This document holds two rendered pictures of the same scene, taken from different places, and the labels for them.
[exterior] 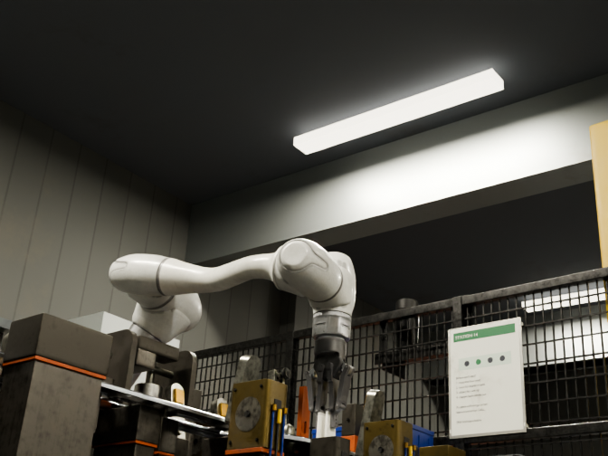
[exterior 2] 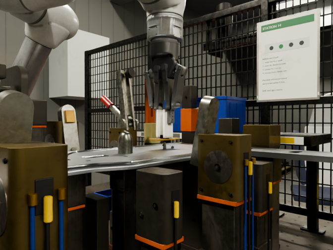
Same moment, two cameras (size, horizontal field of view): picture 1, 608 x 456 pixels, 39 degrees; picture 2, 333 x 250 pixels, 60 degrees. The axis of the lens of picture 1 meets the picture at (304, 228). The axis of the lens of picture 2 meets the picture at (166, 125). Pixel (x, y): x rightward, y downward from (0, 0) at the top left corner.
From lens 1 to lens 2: 124 cm
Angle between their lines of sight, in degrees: 26
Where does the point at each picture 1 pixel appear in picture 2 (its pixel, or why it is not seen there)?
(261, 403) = (8, 194)
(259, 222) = not seen: outside the picture
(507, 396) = (304, 72)
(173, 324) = (53, 34)
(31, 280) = not seen: hidden behind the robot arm
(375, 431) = (211, 145)
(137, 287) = (8, 6)
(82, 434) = not seen: outside the picture
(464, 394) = (268, 71)
